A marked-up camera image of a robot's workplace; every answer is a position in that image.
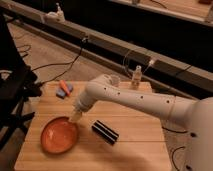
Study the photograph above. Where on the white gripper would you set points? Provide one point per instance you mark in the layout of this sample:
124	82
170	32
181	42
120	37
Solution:
75	116

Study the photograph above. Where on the orange ceramic bowl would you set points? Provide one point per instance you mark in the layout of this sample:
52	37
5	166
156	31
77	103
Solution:
59	135

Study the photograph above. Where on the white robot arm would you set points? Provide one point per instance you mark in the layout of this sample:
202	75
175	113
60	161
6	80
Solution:
196	116

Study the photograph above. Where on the orange carrot toy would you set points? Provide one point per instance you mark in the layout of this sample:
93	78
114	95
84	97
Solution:
64	87

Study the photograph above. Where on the black striped rectangular box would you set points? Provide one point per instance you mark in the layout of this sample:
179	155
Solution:
105	132

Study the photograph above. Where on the translucent plastic cup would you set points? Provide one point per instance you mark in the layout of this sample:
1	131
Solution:
115	80

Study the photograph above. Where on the black chair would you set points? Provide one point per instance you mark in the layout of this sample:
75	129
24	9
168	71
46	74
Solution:
17	88

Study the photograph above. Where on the small clear spray bottle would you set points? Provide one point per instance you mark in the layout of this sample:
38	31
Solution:
136	77

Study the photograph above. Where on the long metal rail beam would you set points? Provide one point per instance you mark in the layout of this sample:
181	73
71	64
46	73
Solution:
176	52

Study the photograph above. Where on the white clamp on rail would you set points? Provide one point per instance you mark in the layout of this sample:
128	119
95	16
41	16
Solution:
58	15

